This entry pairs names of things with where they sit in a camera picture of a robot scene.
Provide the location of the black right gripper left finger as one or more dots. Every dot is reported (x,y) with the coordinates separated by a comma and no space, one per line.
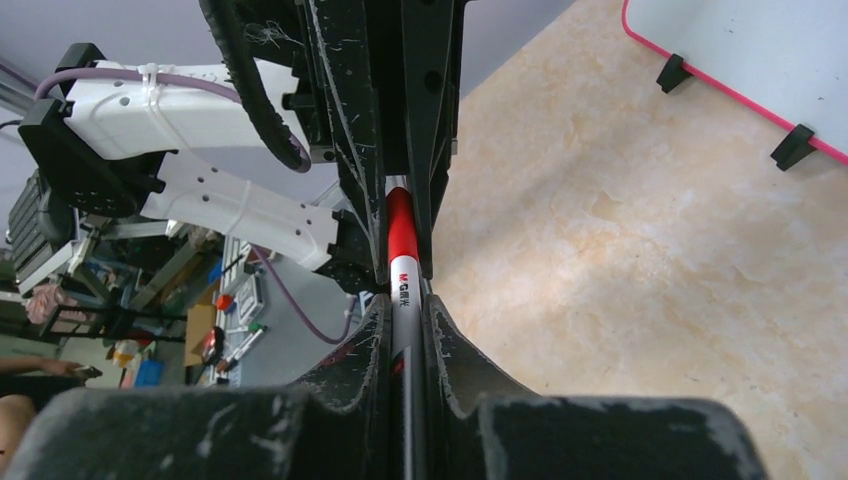
(331,423)

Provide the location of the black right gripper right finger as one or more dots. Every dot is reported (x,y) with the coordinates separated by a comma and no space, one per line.
(484,424)

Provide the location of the black whiteboard clip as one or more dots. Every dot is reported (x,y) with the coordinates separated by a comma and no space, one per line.
(673,74)
(794,147)

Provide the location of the pink framed whiteboard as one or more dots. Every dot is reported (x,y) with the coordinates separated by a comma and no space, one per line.
(785,60)

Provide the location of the red white marker pen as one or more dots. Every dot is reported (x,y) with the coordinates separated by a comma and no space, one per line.
(408,416)

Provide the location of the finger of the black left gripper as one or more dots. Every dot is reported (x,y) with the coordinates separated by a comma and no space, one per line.
(338,31)
(428,42)

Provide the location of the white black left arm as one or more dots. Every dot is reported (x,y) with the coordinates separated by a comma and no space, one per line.
(116,141)

